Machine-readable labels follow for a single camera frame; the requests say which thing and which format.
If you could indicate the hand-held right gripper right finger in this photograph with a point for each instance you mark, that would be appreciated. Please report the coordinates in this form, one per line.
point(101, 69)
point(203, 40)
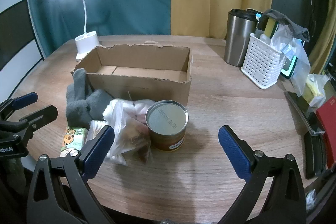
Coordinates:
point(233, 153)

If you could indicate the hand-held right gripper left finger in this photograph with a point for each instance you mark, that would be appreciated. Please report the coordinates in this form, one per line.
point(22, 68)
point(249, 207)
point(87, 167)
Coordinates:
point(98, 150)

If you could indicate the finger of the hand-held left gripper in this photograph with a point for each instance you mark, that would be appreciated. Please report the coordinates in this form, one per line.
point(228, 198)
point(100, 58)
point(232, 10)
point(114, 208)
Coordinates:
point(42, 114)
point(25, 100)

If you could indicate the clear bag of cotton swabs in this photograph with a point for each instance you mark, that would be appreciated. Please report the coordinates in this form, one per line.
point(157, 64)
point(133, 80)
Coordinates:
point(118, 157)

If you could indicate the green cartoon tissue pack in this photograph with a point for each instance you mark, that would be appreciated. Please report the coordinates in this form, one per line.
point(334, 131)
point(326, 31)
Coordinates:
point(72, 140)

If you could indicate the clear zip bag brown snacks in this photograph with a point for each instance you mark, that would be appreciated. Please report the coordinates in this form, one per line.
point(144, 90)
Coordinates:
point(131, 138)

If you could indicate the grey sock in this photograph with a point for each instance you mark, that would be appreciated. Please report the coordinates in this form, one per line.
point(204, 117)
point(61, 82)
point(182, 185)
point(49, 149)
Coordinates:
point(81, 106)

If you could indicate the white sock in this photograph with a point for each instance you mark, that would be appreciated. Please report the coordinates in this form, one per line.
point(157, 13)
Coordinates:
point(143, 108)

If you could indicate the round tin can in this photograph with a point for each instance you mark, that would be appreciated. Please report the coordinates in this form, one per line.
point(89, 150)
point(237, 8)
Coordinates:
point(168, 127)

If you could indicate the cardboard box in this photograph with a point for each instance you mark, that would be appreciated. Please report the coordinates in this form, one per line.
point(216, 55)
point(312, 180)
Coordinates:
point(147, 87)

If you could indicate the black tray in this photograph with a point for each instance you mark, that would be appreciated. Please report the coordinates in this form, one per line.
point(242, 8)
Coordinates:
point(302, 111)

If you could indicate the white desk lamp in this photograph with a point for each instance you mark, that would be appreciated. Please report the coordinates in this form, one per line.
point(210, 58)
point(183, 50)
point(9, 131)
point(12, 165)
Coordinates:
point(85, 43)

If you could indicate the white perforated plastic basket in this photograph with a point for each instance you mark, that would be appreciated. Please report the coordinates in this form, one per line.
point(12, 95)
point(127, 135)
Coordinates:
point(261, 66)

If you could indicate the red book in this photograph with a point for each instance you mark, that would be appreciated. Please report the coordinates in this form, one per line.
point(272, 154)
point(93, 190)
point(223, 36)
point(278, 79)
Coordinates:
point(328, 124)

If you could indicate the yellow item in plastic wrap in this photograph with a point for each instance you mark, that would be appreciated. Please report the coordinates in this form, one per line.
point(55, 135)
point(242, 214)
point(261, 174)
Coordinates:
point(316, 90)

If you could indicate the stainless steel tumbler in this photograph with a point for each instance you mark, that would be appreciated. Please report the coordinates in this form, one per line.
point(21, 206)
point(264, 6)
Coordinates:
point(237, 40)

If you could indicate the clear plastic bag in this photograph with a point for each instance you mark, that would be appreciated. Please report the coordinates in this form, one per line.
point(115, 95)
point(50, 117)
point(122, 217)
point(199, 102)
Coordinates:
point(296, 56)

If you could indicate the teal curtain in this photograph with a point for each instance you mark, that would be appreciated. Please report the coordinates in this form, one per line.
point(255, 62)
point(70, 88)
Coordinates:
point(105, 3)

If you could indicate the yellow green sponge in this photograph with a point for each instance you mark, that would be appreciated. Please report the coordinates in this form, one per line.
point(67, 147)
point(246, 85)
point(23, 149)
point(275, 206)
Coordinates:
point(269, 27)

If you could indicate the dark grey cloth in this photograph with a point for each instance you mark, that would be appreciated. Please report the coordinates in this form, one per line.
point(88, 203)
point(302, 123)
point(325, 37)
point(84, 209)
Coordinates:
point(288, 22)

